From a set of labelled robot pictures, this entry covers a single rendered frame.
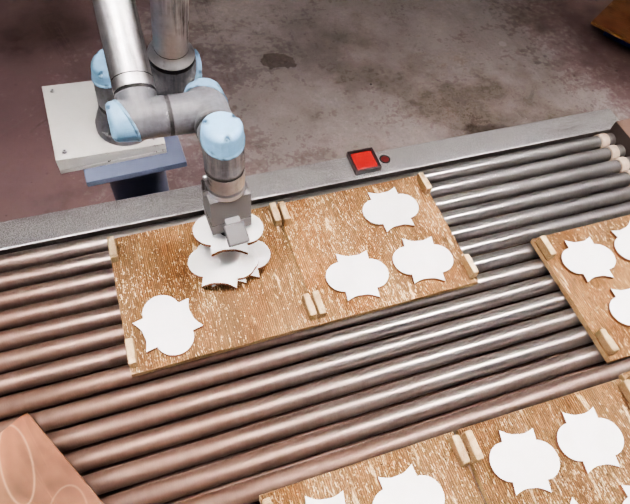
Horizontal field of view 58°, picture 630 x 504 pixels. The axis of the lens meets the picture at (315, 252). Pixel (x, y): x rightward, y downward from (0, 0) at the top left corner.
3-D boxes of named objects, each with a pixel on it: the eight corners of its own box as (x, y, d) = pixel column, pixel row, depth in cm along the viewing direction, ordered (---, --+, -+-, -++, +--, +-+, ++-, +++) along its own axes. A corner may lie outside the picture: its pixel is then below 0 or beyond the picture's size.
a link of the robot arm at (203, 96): (162, 78, 104) (175, 119, 98) (222, 71, 107) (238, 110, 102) (165, 111, 110) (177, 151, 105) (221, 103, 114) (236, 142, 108)
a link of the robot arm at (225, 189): (250, 177, 105) (208, 188, 103) (250, 193, 109) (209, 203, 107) (237, 149, 109) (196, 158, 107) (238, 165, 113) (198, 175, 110)
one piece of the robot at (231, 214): (213, 213, 102) (218, 261, 116) (260, 201, 105) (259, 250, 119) (195, 166, 108) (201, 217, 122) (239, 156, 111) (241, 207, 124)
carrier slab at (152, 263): (108, 243, 134) (107, 239, 133) (273, 208, 145) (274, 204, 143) (132, 377, 117) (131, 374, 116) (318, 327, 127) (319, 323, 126)
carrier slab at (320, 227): (274, 208, 145) (275, 204, 143) (418, 178, 155) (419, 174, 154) (318, 327, 127) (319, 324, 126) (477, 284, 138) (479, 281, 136)
